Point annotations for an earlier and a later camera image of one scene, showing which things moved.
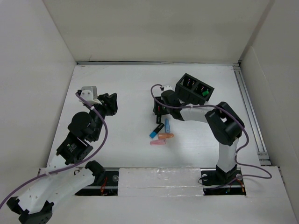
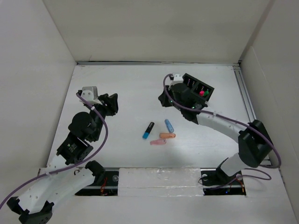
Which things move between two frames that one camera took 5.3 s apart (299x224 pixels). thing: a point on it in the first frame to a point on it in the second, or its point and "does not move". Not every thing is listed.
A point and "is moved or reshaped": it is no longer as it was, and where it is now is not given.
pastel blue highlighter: [167, 125] is moved or reshaped
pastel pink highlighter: [160, 142] does not move
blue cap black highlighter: [153, 134] to [146, 133]
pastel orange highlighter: [160, 136] does not move
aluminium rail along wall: [158, 63] does not move
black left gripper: [109, 103] does not move
